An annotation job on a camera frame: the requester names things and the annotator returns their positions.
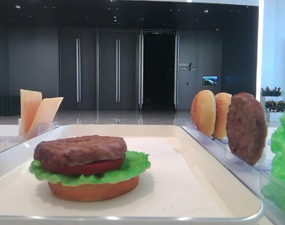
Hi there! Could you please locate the orange cheese slice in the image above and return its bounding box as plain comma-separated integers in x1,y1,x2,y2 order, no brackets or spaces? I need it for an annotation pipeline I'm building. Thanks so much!
28,97,64,131
20,89,42,134

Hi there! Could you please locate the green lettuce leaf on burger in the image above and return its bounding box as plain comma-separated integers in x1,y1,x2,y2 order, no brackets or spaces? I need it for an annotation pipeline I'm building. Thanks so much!
29,151,151,187

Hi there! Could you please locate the red tomato slice on burger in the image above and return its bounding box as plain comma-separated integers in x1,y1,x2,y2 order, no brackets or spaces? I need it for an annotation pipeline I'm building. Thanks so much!
42,156,125,175

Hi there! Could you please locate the brown meat patty on burger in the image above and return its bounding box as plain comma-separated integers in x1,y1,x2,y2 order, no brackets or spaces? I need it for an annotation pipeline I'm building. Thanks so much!
33,135,127,166

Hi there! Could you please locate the brown meat patty in holder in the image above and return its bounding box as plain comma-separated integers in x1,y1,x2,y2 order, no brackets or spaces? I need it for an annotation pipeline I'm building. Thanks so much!
226,92,268,165

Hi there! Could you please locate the green lettuce leaf in holder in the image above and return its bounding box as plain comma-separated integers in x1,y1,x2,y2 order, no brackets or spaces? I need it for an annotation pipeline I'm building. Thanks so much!
262,112,285,211

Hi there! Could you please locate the golden bun half outer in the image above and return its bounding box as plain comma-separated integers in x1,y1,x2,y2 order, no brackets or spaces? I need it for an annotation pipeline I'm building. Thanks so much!
191,90,216,137

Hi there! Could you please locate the golden bun half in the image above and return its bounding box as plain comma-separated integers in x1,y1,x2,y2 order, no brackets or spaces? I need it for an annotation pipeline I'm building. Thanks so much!
191,90,216,137
212,92,232,139

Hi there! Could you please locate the white metal tray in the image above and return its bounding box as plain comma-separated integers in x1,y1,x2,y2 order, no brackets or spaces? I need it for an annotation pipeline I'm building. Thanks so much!
0,125,264,225

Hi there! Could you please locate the golden bun half inner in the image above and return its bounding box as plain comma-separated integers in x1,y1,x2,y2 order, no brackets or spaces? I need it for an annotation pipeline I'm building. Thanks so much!
212,92,232,139

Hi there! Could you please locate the bottom bun slice on tray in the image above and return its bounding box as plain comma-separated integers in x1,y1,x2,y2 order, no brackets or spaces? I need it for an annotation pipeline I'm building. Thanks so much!
48,176,139,202

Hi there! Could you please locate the lower flower planter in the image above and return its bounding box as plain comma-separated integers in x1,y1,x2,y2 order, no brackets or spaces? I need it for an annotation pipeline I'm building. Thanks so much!
265,100,285,121

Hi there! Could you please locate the flower planter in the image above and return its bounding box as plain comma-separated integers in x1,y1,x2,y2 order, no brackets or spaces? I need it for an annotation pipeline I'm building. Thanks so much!
261,86,284,106
265,100,285,121

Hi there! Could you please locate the upper flower planter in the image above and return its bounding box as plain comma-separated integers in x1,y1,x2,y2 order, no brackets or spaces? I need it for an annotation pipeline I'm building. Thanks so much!
261,86,284,106

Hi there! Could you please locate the wall display screen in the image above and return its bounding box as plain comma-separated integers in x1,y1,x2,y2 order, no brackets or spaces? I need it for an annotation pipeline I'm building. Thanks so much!
202,76,218,85

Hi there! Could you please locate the clear right long rail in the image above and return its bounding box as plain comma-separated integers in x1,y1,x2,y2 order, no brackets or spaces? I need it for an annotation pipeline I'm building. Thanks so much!
183,122,285,225

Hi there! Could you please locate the clear long rail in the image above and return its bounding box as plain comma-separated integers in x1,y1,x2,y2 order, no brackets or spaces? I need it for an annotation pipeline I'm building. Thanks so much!
0,122,58,153
183,122,285,225

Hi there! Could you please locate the clear left long rail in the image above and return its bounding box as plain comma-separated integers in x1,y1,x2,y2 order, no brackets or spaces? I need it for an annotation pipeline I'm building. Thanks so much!
0,122,58,153

